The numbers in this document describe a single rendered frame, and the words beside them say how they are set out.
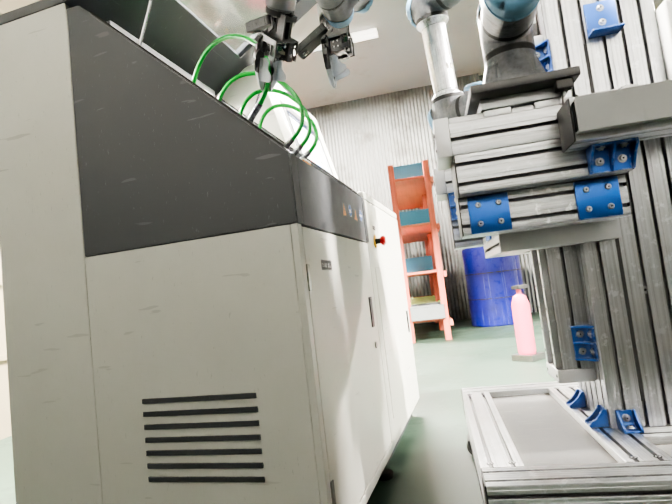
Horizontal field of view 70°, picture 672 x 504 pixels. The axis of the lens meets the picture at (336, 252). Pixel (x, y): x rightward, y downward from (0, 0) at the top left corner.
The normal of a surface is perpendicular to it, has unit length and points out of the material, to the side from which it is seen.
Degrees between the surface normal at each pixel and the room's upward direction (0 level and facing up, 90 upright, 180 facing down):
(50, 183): 90
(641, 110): 90
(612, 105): 90
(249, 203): 90
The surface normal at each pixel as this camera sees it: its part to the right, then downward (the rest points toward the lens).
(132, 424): -0.29, -0.04
